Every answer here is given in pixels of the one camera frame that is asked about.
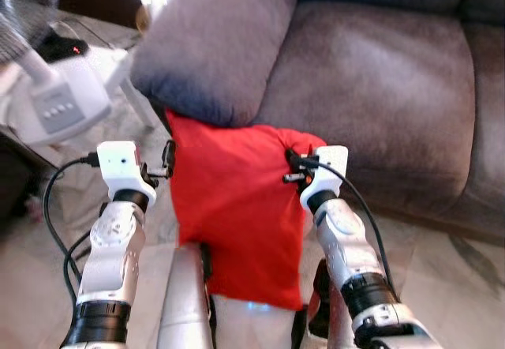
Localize red pillow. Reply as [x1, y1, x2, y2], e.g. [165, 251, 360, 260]
[166, 110, 327, 311]

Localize grey-brown fabric sofa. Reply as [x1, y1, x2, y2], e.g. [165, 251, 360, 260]
[130, 0, 505, 247]

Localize white standing fan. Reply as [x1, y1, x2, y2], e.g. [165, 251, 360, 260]
[0, 0, 113, 146]

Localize silver left robot leg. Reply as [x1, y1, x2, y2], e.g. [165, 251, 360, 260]
[157, 242, 215, 349]

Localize right robot leg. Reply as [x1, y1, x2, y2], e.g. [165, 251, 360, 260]
[292, 259, 352, 349]

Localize black device with red light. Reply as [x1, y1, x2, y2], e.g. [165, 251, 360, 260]
[36, 32, 89, 63]

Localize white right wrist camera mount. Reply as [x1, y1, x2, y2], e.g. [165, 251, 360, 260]
[300, 145, 350, 212]

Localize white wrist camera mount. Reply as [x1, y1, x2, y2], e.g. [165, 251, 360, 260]
[96, 141, 158, 205]
[300, 145, 350, 212]

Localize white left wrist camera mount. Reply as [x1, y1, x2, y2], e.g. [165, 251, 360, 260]
[96, 141, 158, 205]

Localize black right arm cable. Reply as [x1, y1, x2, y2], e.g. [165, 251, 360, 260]
[304, 158, 395, 291]

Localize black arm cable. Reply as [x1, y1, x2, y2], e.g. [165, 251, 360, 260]
[304, 158, 395, 291]
[43, 153, 100, 306]

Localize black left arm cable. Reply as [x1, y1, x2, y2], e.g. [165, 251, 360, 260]
[43, 153, 100, 306]

